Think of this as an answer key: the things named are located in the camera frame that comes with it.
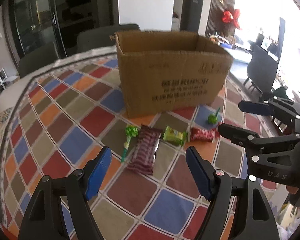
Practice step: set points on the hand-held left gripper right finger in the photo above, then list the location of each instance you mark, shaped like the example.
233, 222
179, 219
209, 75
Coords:
198, 175

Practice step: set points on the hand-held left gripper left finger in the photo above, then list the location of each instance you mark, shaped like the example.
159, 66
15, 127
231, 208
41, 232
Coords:
100, 170

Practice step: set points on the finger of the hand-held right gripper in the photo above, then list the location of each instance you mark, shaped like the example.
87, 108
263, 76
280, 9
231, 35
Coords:
237, 135
255, 108

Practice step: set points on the green lollipop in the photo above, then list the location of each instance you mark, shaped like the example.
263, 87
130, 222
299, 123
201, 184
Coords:
212, 118
130, 131

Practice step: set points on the red candy packet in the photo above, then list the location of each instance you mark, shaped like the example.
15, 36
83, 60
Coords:
202, 135

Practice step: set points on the small green candy packet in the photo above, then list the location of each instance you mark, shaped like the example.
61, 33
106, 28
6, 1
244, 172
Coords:
174, 135

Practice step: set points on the maroon striped snack packet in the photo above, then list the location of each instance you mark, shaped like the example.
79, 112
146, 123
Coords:
145, 150

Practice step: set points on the brown cardboard box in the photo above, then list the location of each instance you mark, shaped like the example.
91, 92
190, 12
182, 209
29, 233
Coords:
170, 80

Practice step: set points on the dark upholstered chair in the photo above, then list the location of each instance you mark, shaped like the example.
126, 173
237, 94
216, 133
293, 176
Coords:
262, 67

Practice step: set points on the colourful checkered tablecloth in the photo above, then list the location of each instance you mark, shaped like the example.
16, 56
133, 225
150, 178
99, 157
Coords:
77, 135

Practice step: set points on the white low cabinet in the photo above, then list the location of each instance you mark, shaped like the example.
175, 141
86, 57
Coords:
236, 53

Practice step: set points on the red bow decoration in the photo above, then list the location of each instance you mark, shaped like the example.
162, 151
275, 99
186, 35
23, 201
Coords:
231, 17

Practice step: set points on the dark interior door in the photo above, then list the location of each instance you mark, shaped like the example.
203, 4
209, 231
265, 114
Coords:
192, 5

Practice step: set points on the grey dining chair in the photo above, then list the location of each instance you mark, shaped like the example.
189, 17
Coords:
37, 60
102, 37

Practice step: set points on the white stool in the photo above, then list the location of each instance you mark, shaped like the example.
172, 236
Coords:
5, 80

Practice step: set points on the black framed glass door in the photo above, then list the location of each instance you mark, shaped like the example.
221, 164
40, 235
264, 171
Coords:
35, 17

